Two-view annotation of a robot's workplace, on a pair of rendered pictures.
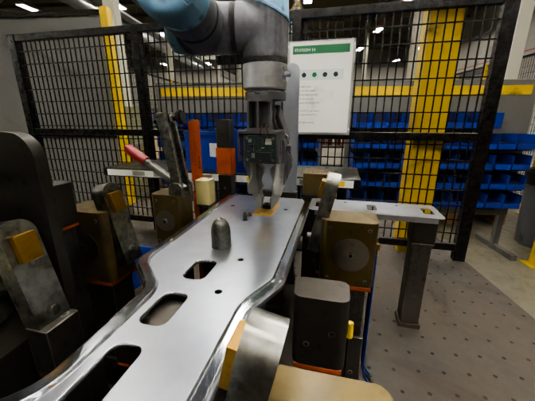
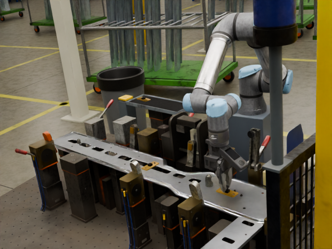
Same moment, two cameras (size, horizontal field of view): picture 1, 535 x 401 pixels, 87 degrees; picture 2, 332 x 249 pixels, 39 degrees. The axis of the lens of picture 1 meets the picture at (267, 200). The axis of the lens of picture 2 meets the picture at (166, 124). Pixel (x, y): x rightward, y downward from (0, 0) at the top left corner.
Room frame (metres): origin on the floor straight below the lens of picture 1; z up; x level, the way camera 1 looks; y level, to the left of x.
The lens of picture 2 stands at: (1.17, -1.46, 1.96)
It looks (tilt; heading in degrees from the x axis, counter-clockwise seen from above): 21 degrees down; 121
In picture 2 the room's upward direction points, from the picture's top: 6 degrees counter-clockwise
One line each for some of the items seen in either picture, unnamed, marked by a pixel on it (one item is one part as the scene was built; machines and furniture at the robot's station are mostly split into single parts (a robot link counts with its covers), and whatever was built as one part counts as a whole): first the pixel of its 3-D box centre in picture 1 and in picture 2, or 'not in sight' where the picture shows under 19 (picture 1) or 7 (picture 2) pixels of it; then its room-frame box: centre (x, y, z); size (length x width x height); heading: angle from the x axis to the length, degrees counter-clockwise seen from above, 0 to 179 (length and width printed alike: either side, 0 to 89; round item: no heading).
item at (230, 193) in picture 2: (267, 206); (227, 191); (0.54, 0.00, 1.03); 0.08 x 0.04 x 0.01; 166
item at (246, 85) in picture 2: not in sight; (251, 79); (0.42, 0.69, 1.27); 0.13 x 0.12 x 0.14; 178
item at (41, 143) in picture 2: not in sight; (45, 175); (-0.52, 0.10, 0.88); 0.14 x 0.09 x 0.36; 76
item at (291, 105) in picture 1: (277, 130); (294, 172); (0.81, -0.03, 1.17); 0.12 x 0.01 x 0.34; 76
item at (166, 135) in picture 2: not in sight; (177, 167); (0.12, 0.37, 0.89); 0.12 x 0.07 x 0.38; 76
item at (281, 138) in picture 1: (263, 129); (218, 154); (0.51, 0.01, 1.19); 0.09 x 0.08 x 0.12; 167
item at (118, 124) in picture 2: not in sight; (131, 154); (-0.18, 0.41, 0.90); 0.13 x 0.08 x 0.41; 76
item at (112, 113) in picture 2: not in sight; (124, 104); (-1.61, 2.42, 0.36); 0.50 x 0.50 x 0.73
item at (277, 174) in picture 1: (275, 187); (218, 181); (0.51, -0.01, 1.08); 0.06 x 0.03 x 0.09; 167
